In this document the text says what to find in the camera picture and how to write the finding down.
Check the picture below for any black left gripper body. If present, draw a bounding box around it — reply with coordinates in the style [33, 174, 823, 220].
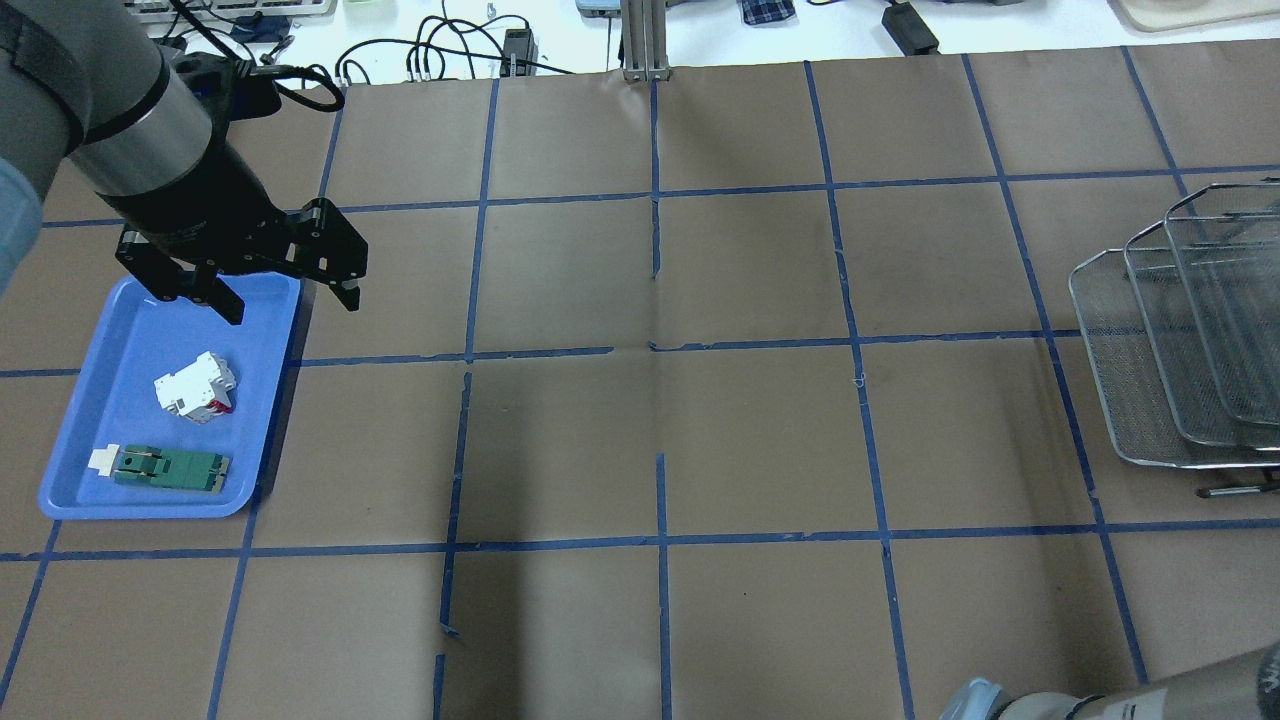
[115, 140, 369, 306]

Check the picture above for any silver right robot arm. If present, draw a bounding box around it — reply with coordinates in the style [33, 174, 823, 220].
[940, 643, 1279, 719]

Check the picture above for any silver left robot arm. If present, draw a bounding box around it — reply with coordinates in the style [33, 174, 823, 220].
[1, 1, 369, 325]

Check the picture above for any white circuit breaker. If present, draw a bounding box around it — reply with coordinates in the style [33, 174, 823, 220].
[154, 351, 238, 425]

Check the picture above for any blue plastic tray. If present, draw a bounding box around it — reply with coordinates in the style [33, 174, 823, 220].
[38, 274, 302, 520]

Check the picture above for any green relay module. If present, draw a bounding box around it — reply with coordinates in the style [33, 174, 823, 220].
[87, 445, 230, 493]

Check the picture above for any blue checkered cloth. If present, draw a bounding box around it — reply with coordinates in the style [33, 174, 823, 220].
[737, 0, 796, 27]

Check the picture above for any black power adapter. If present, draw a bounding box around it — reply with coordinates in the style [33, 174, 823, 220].
[879, 1, 940, 56]

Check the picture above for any aluminium frame post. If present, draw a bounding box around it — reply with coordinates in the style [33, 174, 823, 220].
[620, 0, 672, 85]

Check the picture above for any wire mesh shelf rack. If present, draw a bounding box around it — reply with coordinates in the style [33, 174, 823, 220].
[1068, 177, 1277, 498]

